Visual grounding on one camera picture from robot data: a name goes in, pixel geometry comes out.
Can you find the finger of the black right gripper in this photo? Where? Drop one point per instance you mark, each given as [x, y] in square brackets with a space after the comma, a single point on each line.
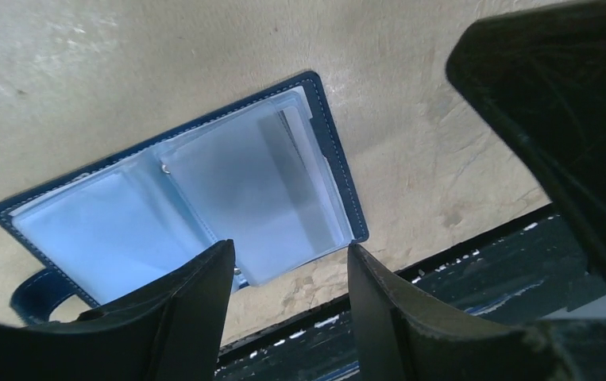
[538, 78]

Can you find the navy blue card holder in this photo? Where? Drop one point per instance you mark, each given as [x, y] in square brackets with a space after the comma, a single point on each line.
[267, 172]

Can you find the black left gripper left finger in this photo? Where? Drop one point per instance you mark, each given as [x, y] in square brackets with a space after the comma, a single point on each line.
[170, 329]

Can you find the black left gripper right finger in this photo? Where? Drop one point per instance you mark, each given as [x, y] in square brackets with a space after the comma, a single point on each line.
[403, 333]

